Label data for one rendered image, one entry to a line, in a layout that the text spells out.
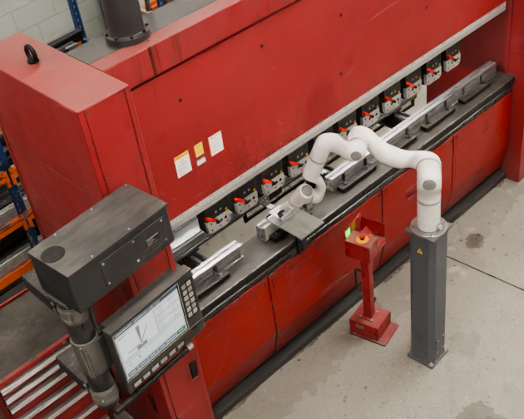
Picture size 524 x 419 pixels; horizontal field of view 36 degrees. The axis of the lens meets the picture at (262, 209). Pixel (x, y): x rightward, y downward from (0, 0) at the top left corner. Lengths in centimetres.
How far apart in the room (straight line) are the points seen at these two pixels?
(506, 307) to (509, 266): 38
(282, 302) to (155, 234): 167
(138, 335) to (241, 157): 122
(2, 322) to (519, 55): 370
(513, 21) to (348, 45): 161
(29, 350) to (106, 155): 126
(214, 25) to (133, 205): 97
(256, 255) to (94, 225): 152
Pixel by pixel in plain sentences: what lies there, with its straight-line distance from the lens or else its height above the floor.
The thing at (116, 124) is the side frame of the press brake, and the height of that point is 217.
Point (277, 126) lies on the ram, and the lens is 420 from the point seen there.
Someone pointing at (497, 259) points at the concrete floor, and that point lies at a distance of 566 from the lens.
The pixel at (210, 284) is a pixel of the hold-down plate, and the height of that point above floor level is 91.
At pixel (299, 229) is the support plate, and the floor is 100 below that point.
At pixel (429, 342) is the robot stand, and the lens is 482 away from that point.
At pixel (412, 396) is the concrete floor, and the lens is 483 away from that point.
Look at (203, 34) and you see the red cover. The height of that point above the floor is 223.
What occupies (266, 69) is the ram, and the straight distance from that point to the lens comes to 402.
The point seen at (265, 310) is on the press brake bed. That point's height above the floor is 54.
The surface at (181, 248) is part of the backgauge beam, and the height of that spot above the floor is 95.
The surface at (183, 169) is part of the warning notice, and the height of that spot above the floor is 163.
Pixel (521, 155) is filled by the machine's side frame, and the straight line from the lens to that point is 619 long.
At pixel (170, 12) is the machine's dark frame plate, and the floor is 230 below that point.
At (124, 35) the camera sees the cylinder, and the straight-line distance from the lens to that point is 352.
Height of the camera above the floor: 380
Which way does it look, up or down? 38 degrees down
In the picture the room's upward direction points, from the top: 9 degrees counter-clockwise
